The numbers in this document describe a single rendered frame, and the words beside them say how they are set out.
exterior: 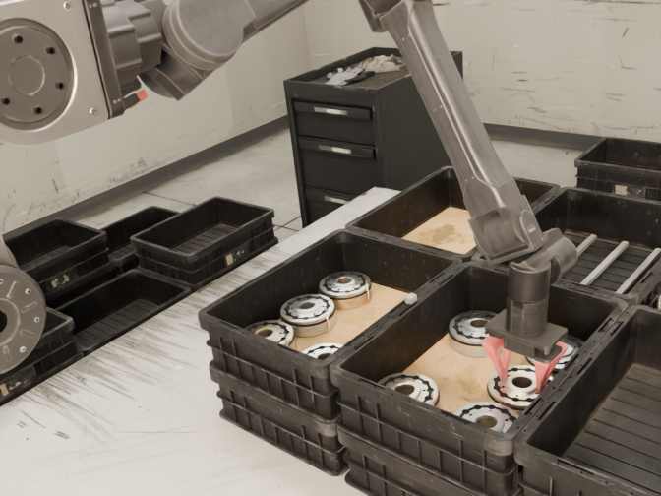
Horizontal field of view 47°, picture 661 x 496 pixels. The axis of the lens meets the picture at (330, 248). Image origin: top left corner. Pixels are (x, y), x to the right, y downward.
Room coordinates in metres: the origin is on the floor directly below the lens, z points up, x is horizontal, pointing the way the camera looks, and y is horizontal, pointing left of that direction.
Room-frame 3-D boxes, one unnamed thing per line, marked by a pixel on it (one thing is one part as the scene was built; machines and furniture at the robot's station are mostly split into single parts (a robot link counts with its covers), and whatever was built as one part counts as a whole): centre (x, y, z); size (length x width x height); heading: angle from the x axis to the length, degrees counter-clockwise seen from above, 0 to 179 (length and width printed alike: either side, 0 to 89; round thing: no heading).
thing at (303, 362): (1.17, 0.00, 0.92); 0.40 x 0.30 x 0.02; 137
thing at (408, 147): (3.00, -0.26, 0.45); 0.60 x 0.45 x 0.90; 138
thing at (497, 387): (0.92, -0.26, 0.86); 0.10 x 0.10 x 0.01
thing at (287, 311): (1.23, 0.06, 0.86); 0.10 x 0.10 x 0.01
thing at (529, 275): (0.93, -0.28, 1.04); 0.07 x 0.06 x 0.07; 137
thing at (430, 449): (0.97, -0.22, 0.87); 0.40 x 0.30 x 0.11; 137
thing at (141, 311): (2.02, 0.68, 0.31); 0.40 x 0.30 x 0.34; 138
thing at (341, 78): (2.96, -0.12, 0.88); 0.25 x 0.19 x 0.03; 138
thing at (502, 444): (0.97, -0.22, 0.92); 0.40 x 0.30 x 0.02; 137
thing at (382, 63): (3.12, -0.30, 0.88); 0.29 x 0.22 x 0.03; 138
